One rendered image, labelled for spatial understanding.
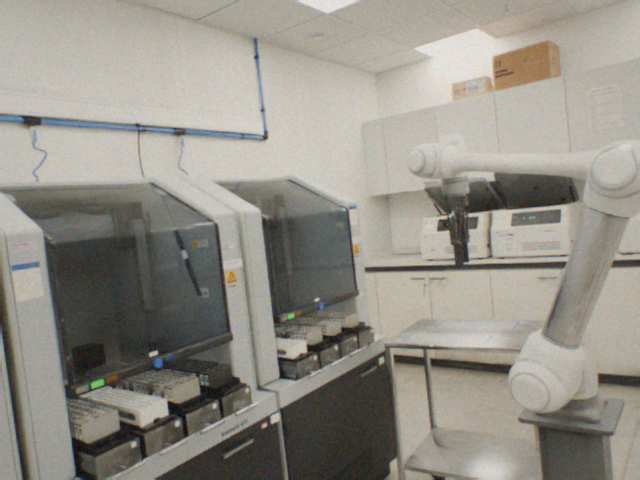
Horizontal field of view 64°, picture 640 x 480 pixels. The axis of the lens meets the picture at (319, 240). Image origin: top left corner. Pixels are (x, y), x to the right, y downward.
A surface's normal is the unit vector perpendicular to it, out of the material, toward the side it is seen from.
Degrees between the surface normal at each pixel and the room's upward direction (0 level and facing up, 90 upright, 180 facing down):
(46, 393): 90
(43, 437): 90
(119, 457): 90
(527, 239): 90
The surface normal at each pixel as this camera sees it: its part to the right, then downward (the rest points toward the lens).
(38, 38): 0.79, -0.06
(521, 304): -0.62, 0.11
